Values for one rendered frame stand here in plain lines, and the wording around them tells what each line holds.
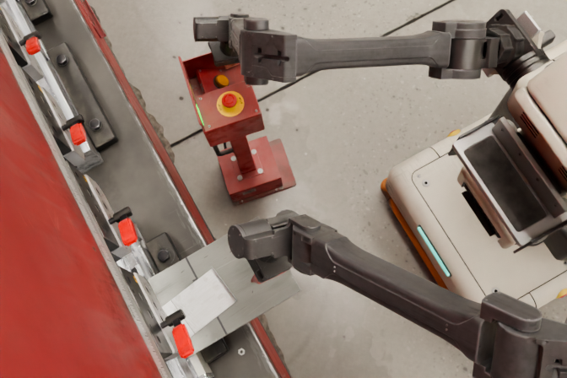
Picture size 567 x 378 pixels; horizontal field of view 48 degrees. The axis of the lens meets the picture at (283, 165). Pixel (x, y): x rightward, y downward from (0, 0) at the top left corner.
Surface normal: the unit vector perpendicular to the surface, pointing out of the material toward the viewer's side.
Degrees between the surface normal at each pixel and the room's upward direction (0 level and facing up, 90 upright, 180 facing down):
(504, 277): 0
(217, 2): 0
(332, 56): 43
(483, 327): 52
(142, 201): 0
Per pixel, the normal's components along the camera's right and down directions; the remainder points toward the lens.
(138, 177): -0.05, -0.30
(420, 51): 0.40, 0.27
